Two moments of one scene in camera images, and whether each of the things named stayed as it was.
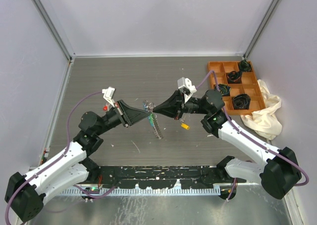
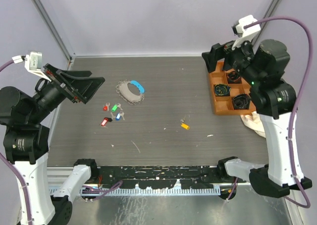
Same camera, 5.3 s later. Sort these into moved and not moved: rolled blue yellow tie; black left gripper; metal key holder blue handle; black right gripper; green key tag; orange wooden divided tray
Moved: metal key holder blue handle; green key tag; black left gripper; black right gripper
Not moved: orange wooden divided tray; rolled blue yellow tie
